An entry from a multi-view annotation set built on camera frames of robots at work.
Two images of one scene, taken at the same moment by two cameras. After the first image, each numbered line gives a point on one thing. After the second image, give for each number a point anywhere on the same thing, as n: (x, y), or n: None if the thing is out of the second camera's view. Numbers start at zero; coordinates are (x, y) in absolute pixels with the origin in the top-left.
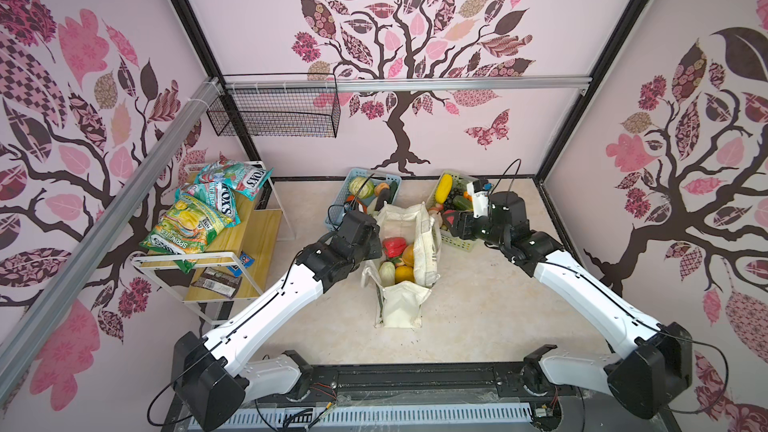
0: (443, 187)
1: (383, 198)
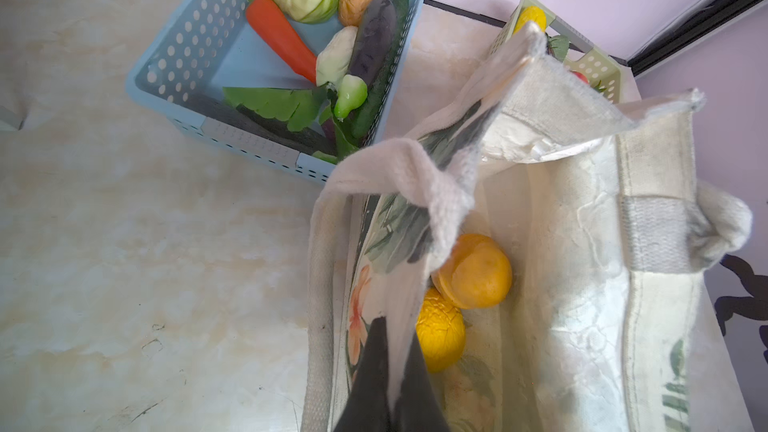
0: (531, 14)
1: (373, 39)
